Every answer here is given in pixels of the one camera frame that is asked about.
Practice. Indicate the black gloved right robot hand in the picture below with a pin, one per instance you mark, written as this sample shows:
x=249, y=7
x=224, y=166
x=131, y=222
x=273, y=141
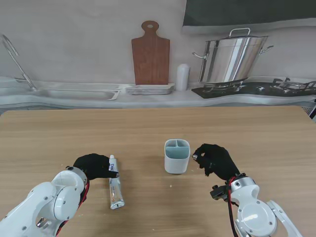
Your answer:
x=219, y=160

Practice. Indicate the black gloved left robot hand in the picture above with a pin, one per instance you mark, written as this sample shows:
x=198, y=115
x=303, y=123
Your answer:
x=91, y=166

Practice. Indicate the white toothpaste tube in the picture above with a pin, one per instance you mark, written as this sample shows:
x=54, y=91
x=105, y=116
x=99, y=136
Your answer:
x=115, y=192

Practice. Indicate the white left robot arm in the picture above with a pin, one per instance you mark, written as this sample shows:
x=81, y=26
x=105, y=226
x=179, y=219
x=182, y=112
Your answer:
x=44, y=200

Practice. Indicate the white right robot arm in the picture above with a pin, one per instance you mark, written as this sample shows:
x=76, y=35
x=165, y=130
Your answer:
x=254, y=212

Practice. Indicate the white divided toothbrush holder cup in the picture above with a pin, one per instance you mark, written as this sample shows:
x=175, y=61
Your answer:
x=176, y=164

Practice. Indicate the steel kitchen sink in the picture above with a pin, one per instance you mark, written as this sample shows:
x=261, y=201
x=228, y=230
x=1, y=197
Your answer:
x=79, y=93

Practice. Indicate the black gas stove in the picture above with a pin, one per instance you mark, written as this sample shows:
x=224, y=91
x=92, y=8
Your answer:
x=247, y=89

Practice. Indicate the white cylindrical canister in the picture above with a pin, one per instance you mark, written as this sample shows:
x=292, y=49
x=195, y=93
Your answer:
x=182, y=77

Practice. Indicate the stack of white plates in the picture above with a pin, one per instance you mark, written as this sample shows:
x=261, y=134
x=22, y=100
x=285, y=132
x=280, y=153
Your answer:
x=148, y=89

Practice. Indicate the large steel stock pot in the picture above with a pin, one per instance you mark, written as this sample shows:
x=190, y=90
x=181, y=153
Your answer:
x=229, y=59

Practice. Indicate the grey perforated metal panel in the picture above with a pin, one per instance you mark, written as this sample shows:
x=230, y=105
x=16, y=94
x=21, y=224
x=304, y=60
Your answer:
x=310, y=111

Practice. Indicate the chrome kitchen faucet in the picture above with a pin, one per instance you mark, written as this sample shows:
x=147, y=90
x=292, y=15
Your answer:
x=21, y=69

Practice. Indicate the brown wooden cutting board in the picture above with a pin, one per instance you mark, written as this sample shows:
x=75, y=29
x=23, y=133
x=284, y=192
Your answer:
x=150, y=59

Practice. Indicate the dark range hood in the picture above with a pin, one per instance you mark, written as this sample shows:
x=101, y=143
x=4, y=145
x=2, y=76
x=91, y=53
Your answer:
x=247, y=12

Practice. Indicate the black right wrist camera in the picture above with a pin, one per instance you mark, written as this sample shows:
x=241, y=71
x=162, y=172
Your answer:
x=218, y=192

